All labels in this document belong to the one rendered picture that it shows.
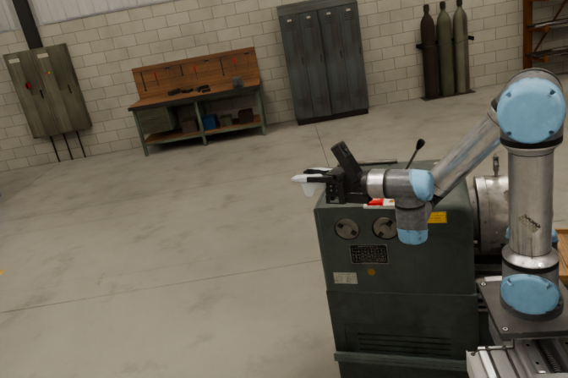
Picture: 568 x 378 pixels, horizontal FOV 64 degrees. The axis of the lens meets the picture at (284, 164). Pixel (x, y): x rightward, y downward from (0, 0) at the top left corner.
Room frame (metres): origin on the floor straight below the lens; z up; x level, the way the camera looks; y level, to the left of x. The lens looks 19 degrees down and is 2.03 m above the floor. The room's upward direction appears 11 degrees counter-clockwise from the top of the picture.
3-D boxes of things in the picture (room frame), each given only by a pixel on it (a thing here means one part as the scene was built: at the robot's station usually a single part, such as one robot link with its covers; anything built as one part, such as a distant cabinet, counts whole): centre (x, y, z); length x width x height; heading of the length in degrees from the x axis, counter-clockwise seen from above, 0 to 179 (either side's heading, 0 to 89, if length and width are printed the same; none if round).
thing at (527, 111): (0.88, -0.52, 1.54); 0.15 x 0.12 x 0.55; 148
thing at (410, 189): (1.02, -0.29, 1.56); 0.11 x 0.08 x 0.09; 58
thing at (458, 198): (1.76, -0.44, 1.06); 0.59 x 0.48 x 0.39; 70
